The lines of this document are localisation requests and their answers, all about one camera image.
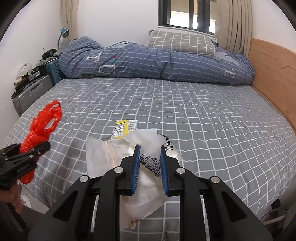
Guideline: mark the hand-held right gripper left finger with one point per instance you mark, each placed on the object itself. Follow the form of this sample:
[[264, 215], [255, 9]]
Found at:
[[135, 173]]

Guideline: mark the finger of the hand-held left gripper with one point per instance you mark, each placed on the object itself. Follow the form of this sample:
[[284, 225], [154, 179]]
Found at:
[[11, 148], [39, 148]]

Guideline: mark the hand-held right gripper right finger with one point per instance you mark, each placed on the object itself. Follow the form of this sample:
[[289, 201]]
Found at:
[[163, 173]]

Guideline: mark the white plastic mailer bag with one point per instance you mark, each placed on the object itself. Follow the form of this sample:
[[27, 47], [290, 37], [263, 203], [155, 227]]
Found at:
[[101, 157]]

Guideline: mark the person's left hand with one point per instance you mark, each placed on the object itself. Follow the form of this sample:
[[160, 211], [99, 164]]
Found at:
[[16, 197]]

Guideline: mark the yellow packet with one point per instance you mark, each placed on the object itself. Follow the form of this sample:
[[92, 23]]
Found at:
[[124, 128]]

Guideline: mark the grey suitcase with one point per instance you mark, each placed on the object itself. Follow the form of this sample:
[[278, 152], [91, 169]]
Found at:
[[30, 92]]

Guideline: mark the grey checked bed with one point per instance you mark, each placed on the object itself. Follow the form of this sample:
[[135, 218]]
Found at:
[[208, 127]]

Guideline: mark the white object on suitcase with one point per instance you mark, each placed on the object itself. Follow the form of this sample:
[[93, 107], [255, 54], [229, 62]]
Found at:
[[24, 69]]

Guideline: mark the teal suitcase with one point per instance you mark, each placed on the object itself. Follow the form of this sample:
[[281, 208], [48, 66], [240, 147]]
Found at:
[[53, 69]]

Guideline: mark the black clutter on suitcases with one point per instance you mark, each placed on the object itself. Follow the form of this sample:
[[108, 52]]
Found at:
[[49, 53]]

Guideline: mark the blue striped quilt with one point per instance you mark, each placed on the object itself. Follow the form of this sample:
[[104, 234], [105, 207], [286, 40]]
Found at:
[[161, 62]]

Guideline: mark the black plug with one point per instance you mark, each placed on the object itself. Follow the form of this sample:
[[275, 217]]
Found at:
[[276, 204]]

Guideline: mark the blue desk lamp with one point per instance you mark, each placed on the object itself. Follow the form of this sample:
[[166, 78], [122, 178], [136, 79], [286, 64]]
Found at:
[[64, 32]]

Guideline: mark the white plastic strip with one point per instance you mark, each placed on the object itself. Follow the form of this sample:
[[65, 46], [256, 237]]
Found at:
[[275, 219]]

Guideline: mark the grey checked pillow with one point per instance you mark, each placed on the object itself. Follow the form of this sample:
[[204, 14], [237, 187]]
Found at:
[[180, 42]]

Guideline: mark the beige curtain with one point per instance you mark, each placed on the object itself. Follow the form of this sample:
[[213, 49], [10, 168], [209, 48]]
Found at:
[[70, 18], [235, 23]]

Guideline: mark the wooden headboard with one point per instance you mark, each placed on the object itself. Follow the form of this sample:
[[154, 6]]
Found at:
[[272, 69]]

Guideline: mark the dark framed window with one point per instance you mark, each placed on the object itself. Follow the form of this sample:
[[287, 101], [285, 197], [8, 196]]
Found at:
[[180, 14]]

